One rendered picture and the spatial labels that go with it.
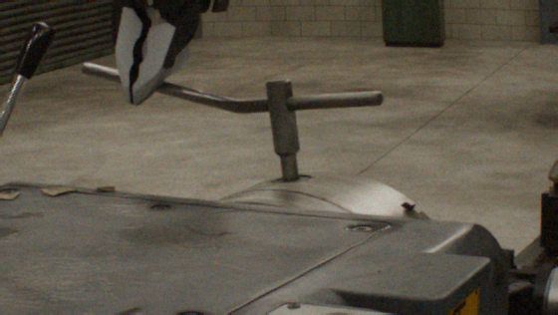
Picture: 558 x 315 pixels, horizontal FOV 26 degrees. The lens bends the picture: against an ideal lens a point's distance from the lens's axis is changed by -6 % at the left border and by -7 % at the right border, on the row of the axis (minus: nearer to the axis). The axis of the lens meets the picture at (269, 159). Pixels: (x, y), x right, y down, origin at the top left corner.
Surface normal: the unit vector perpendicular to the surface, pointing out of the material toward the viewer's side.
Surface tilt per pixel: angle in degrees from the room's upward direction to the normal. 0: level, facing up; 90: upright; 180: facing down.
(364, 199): 22
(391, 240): 0
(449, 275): 0
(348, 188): 16
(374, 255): 0
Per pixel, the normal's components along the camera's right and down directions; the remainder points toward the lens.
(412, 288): -0.04, -0.98
